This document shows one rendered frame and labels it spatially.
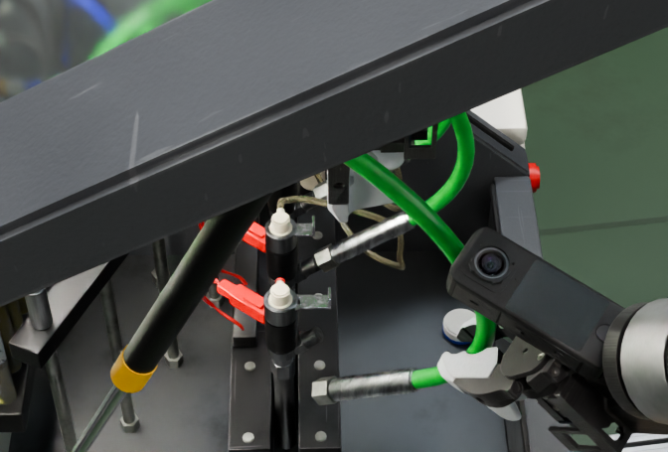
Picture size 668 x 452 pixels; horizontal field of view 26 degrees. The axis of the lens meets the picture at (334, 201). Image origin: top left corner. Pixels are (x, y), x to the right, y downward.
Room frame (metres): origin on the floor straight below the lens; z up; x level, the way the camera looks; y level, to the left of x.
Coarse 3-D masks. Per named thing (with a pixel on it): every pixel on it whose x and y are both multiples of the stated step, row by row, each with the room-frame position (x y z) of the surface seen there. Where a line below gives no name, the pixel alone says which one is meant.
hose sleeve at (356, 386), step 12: (384, 372) 0.65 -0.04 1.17; (396, 372) 0.64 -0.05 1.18; (408, 372) 0.64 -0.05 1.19; (336, 384) 0.66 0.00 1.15; (348, 384) 0.65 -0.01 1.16; (360, 384) 0.65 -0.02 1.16; (372, 384) 0.64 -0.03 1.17; (384, 384) 0.64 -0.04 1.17; (396, 384) 0.63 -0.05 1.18; (408, 384) 0.63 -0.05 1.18; (336, 396) 0.65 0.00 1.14; (348, 396) 0.65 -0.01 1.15; (360, 396) 0.64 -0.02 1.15; (372, 396) 0.64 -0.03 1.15
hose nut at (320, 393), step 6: (324, 378) 0.67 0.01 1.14; (330, 378) 0.66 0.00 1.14; (312, 384) 0.66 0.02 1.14; (318, 384) 0.66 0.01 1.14; (324, 384) 0.66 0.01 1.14; (312, 390) 0.66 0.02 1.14; (318, 390) 0.66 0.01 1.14; (324, 390) 0.66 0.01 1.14; (312, 396) 0.66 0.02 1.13; (318, 396) 0.65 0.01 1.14; (324, 396) 0.65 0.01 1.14; (330, 396) 0.65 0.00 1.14; (318, 402) 0.65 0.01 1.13; (324, 402) 0.65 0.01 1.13; (330, 402) 0.65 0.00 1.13
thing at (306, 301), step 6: (300, 300) 0.76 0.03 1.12; (306, 300) 0.76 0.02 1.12; (312, 300) 0.76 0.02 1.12; (318, 300) 0.76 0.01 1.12; (324, 300) 0.76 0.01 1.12; (300, 306) 0.75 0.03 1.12; (306, 306) 0.75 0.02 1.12; (312, 306) 0.75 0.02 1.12; (318, 306) 0.75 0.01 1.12; (324, 306) 0.75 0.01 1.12
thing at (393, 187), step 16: (352, 160) 0.65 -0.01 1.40; (368, 160) 0.65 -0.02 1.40; (368, 176) 0.64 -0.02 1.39; (384, 176) 0.64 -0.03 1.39; (384, 192) 0.64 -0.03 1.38; (400, 192) 0.64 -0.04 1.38; (416, 208) 0.63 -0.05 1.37; (432, 224) 0.63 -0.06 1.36; (448, 240) 0.63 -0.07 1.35; (448, 256) 0.62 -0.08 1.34; (480, 320) 0.61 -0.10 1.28; (480, 336) 0.61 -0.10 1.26; (432, 368) 0.63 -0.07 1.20; (416, 384) 0.63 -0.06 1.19; (432, 384) 0.62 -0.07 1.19
